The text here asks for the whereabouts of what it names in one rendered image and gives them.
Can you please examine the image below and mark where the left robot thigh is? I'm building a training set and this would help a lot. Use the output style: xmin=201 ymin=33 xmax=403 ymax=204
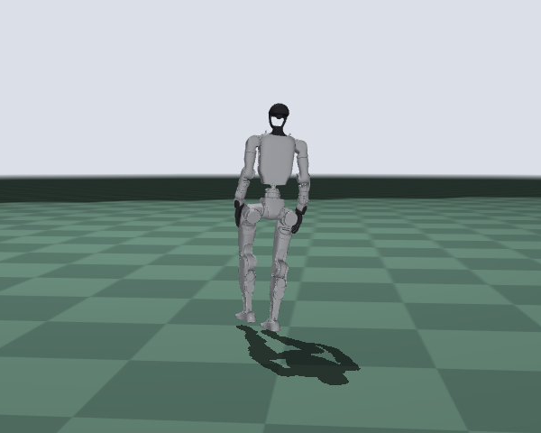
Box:
xmin=239 ymin=203 xmax=263 ymax=271

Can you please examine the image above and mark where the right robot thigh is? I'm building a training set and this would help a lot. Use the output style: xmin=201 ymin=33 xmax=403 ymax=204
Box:
xmin=270 ymin=207 xmax=298 ymax=278

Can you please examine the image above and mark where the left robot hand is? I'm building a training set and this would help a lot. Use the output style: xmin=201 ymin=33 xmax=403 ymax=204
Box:
xmin=234 ymin=200 xmax=244 ymax=227

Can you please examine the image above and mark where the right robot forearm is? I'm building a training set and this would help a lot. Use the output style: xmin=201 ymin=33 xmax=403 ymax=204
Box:
xmin=297 ymin=176 xmax=310 ymax=212

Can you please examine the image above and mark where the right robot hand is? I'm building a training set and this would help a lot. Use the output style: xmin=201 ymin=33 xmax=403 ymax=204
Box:
xmin=291 ymin=206 xmax=307 ymax=234

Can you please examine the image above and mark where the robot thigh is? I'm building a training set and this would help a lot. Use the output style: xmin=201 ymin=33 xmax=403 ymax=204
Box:
xmin=270 ymin=207 xmax=298 ymax=278
xmin=239 ymin=203 xmax=263 ymax=271

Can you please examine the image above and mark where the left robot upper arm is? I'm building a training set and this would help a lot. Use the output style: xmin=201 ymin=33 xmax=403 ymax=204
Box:
xmin=243 ymin=135 xmax=262 ymax=180

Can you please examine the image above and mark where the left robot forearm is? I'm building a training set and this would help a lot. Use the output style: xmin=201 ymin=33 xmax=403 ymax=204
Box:
xmin=234 ymin=167 xmax=250 ymax=206

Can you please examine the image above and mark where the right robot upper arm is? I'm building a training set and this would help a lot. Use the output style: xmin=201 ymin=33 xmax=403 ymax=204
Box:
xmin=295 ymin=139 xmax=309 ymax=184

